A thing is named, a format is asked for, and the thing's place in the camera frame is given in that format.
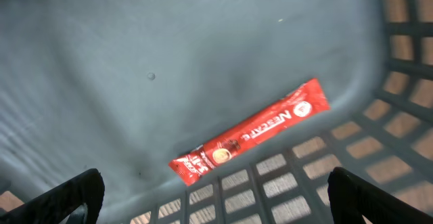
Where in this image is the red Nescafe sachet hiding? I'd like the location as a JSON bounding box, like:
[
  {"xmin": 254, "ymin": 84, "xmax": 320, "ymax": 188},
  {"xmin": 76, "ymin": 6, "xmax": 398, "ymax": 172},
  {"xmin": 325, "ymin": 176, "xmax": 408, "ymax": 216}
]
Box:
[{"xmin": 168, "ymin": 79, "xmax": 330, "ymax": 186}]

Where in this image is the grey plastic basket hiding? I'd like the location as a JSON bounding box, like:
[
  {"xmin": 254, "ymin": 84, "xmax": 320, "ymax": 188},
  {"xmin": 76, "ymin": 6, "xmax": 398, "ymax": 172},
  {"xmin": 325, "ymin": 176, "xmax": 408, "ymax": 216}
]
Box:
[{"xmin": 1, "ymin": 0, "xmax": 432, "ymax": 223}]

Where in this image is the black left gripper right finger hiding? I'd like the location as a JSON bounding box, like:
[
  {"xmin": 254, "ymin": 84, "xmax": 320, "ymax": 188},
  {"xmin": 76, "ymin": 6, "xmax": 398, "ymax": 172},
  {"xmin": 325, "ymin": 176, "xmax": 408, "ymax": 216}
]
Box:
[{"xmin": 327, "ymin": 167, "xmax": 432, "ymax": 224}]

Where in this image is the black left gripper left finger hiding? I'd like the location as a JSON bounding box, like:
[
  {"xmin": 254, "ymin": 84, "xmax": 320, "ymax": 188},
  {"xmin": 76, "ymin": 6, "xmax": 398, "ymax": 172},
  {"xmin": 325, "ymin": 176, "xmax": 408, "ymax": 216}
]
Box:
[{"xmin": 1, "ymin": 169, "xmax": 105, "ymax": 224}]

